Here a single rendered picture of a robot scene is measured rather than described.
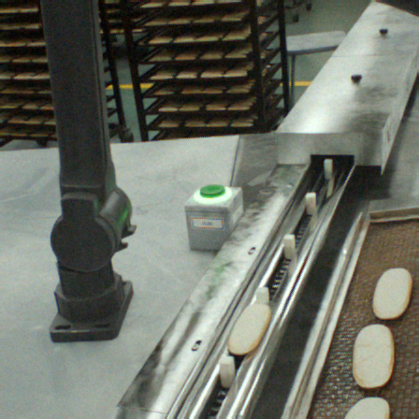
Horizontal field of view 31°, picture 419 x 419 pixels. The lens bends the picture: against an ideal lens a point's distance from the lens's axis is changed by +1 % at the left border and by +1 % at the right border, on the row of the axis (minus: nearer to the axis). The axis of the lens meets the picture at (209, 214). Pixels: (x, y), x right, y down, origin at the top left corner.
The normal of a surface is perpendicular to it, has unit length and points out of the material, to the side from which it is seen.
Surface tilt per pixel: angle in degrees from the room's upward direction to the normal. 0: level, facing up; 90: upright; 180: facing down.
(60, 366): 0
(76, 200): 90
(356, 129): 0
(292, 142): 90
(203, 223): 90
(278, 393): 0
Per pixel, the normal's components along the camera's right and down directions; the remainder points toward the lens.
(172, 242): -0.11, -0.90
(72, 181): -0.18, 0.19
